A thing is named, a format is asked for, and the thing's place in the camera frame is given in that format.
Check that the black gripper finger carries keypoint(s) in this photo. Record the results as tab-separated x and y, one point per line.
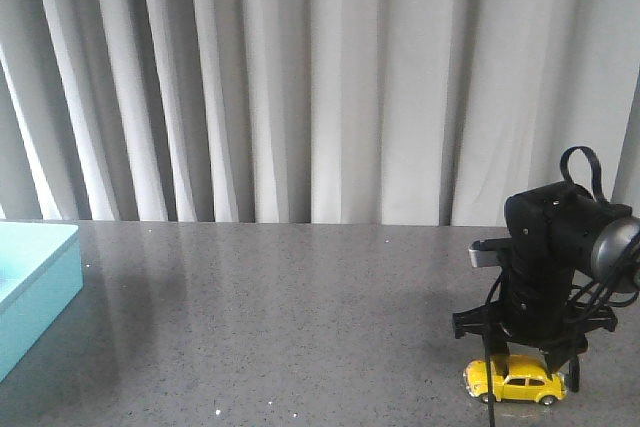
557	356
498	351

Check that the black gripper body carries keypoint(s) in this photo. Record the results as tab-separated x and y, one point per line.
545	295

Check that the yellow toy beetle car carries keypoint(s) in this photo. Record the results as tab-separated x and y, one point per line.
514	378

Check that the light blue storage box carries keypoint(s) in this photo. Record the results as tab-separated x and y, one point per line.
40	274

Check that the white pleated curtain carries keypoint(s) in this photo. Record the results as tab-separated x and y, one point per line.
405	112

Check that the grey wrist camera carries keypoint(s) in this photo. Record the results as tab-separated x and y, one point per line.
610	244

